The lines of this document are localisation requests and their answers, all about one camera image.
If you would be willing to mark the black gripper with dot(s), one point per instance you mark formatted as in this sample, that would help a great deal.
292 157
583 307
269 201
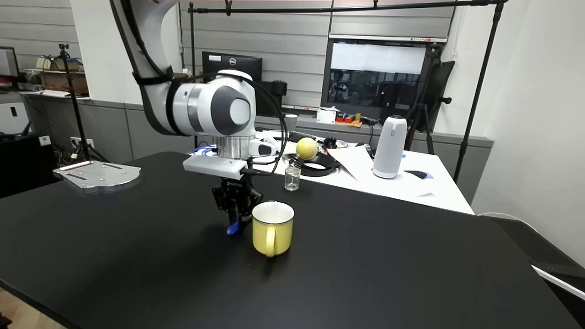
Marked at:
236 195

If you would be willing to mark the blue and yellow pen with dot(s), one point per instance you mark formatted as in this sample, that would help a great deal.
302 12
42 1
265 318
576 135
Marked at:
232 230

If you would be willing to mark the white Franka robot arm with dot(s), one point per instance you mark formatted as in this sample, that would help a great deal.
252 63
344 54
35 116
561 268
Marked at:
201 93

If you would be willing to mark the yellow enamel mug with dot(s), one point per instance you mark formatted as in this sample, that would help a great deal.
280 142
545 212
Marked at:
272 232

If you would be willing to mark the small clear glass jar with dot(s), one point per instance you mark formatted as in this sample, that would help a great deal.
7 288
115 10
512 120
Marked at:
292 177

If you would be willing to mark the yellow ball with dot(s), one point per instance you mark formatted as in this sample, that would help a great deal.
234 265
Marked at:
305 149

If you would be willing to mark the orange toy blocks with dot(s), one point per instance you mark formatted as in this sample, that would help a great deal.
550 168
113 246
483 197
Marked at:
347 120

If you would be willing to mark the stack of printed papers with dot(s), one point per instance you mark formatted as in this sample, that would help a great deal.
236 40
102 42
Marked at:
97 175

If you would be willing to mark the black computer monitor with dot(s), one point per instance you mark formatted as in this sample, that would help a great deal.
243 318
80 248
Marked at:
230 65

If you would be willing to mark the white kettle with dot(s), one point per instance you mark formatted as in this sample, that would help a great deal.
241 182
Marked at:
389 149

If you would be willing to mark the white flat tablet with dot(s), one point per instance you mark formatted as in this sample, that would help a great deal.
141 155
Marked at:
558 283

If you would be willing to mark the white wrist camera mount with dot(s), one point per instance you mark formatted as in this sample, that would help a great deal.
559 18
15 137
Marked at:
212 166

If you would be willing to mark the dark wall screen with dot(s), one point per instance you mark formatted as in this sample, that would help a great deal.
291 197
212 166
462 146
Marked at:
375 76

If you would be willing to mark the thin black camera stand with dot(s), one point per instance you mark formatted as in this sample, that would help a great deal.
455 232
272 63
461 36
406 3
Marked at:
73 104

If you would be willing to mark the black overhead frame bar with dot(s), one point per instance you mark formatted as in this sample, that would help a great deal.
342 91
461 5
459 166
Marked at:
366 9

